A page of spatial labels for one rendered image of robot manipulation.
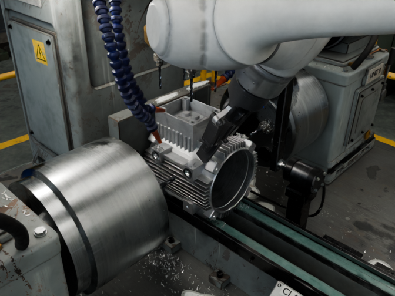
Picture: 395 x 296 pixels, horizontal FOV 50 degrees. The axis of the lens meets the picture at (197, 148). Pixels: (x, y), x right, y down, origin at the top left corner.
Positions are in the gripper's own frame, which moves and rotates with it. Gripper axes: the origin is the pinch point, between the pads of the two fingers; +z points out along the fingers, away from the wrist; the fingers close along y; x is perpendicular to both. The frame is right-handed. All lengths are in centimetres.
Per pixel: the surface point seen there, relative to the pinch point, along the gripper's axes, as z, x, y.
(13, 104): 244, -196, -79
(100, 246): 1.5, 5.3, 30.1
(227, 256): 17.3, 19.0, 1.2
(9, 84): 267, -236, -98
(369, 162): 23, 24, -72
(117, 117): 7.6, -18.7, 7.8
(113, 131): 10.5, -17.4, 8.9
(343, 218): 19, 31, -38
